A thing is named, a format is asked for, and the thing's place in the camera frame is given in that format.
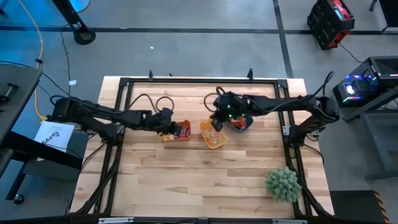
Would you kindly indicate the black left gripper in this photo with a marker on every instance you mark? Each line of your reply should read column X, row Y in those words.
column 164, row 121

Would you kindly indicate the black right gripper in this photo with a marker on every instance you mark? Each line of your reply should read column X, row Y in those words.
column 231, row 104

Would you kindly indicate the gold candy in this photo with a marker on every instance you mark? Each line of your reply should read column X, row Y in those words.
column 167, row 137

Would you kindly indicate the orange candy pack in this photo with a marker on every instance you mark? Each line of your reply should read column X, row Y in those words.
column 238, row 123

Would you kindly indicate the orange plastic bin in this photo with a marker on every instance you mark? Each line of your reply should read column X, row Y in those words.
column 187, row 126

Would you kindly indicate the teal plastic bin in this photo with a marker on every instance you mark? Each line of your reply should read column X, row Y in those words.
column 248, row 123

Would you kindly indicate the yellow plastic bin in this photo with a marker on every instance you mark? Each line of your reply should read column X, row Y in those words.
column 203, row 129

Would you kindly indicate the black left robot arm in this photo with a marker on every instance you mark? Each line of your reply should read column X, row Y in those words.
column 93, row 113

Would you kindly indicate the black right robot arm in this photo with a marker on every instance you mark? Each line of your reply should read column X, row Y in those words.
column 280, row 104

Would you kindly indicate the green plant in grey pot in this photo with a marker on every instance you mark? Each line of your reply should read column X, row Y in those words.
column 283, row 185

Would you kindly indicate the small white floor tag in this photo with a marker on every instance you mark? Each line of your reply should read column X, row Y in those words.
column 72, row 82

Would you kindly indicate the white paper sheet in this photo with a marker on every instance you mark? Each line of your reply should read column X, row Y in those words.
column 53, row 133

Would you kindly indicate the black pole stand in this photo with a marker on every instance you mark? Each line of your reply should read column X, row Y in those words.
column 82, row 35

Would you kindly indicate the red black equipment case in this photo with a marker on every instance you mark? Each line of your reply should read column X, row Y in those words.
column 329, row 25

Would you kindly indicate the black side table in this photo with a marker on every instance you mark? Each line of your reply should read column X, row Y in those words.
column 18, row 93

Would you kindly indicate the black computer stand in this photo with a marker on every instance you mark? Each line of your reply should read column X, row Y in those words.
column 379, row 146

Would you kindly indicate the desktop computer with coloured lights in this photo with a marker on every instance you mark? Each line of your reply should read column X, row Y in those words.
column 382, row 71

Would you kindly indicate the black box with hazard stripes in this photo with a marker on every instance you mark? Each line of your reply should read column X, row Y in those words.
column 354, row 207

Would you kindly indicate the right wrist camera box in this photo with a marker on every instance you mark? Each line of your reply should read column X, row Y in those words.
column 216, row 125

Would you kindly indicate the black metal table frame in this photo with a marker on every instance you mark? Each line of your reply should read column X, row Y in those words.
column 199, row 81

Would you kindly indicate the silver metal bracket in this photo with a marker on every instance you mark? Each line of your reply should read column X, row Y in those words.
column 115, row 220
column 289, row 221

